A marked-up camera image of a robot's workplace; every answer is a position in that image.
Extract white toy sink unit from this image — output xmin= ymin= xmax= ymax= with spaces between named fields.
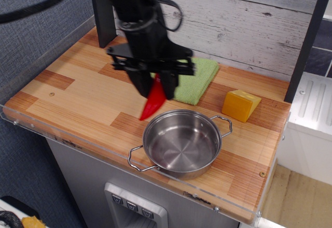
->
xmin=276 ymin=73 xmax=331 ymax=184

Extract dark right vertical post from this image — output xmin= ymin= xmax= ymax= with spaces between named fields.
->
xmin=284 ymin=0 xmax=329 ymax=103

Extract dark left vertical post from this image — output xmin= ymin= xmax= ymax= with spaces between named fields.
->
xmin=92 ymin=0 xmax=117 ymax=48

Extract yellow object at corner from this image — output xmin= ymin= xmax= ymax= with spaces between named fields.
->
xmin=21 ymin=216 xmax=46 ymax=228

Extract yellow cheese wedge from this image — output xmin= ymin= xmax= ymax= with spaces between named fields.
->
xmin=222 ymin=90 xmax=261 ymax=122

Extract red chili pepper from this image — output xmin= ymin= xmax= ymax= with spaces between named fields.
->
xmin=140 ymin=74 xmax=166 ymax=121

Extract silver dispenser button panel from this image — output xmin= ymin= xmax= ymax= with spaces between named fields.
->
xmin=104 ymin=182 xmax=169 ymax=227

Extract green folded cloth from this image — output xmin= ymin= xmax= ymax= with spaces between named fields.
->
xmin=150 ymin=57 xmax=219 ymax=106

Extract grey toy fridge cabinet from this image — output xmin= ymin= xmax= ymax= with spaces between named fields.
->
xmin=47 ymin=139 xmax=239 ymax=227

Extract dark vertical post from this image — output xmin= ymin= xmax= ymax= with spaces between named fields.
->
xmin=92 ymin=0 xmax=117 ymax=48
xmin=284 ymin=0 xmax=329 ymax=103

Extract black braided cable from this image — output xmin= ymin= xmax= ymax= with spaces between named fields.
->
xmin=0 ymin=210 xmax=25 ymax=228

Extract stainless steel pot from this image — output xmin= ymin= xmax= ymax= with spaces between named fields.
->
xmin=128 ymin=109 xmax=232 ymax=180

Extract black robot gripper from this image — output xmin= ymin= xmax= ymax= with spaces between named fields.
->
xmin=107 ymin=0 xmax=195 ymax=99

